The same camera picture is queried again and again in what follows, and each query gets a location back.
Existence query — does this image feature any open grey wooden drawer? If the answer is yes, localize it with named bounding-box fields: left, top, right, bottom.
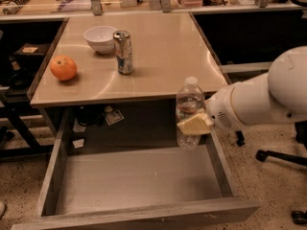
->
left=12, top=109, right=259, bottom=230

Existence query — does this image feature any black box with label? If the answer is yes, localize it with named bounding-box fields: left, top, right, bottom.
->
left=13, top=43, right=50, bottom=69

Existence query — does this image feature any white bowl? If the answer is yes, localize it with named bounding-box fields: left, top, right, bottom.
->
left=83, top=26, right=117, bottom=54

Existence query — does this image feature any orange fruit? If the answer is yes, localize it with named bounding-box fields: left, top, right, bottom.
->
left=50, top=55, right=77, bottom=81

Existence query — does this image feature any paper tag under table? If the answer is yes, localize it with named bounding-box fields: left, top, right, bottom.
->
left=106, top=110, right=124, bottom=126

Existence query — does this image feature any silver energy drink can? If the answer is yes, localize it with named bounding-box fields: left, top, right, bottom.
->
left=113, top=30, right=133, bottom=75

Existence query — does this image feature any black office chair base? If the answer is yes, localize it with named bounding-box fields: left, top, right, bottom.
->
left=255, top=122, right=307, bottom=167

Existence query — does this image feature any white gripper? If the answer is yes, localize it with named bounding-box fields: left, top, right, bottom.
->
left=177, top=80, right=256, bottom=135

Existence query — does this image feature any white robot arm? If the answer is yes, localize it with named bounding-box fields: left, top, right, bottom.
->
left=177, top=46, right=307, bottom=135

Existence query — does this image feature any clear plastic water bottle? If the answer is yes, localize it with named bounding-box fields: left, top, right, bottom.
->
left=176, top=77, right=204, bottom=150

